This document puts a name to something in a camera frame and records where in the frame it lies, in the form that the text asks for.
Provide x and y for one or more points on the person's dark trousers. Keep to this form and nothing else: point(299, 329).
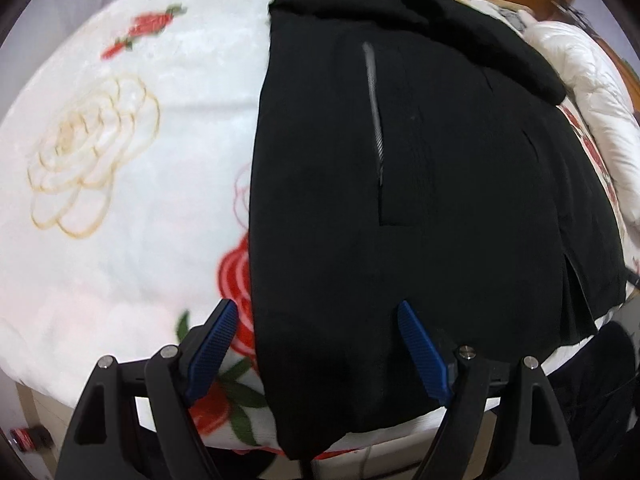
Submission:
point(595, 385)

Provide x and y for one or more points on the black coat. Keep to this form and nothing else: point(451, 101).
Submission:
point(450, 185)

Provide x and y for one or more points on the wooden headboard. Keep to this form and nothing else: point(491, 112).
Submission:
point(632, 85)

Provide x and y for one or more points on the grey cloth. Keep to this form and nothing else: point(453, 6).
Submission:
point(512, 16)

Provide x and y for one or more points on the white duvet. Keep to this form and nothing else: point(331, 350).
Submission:
point(600, 85)

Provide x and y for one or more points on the bed with patterned mattress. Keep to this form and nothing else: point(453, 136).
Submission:
point(45, 410)

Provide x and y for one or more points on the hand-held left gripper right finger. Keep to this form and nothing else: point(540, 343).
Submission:
point(422, 355)

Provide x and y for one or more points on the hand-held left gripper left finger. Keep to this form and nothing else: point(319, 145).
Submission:
point(210, 350)

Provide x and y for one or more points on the white floral blanket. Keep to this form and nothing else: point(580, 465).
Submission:
point(125, 235)

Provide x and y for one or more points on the red and black small device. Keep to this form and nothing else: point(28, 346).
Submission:
point(27, 437)

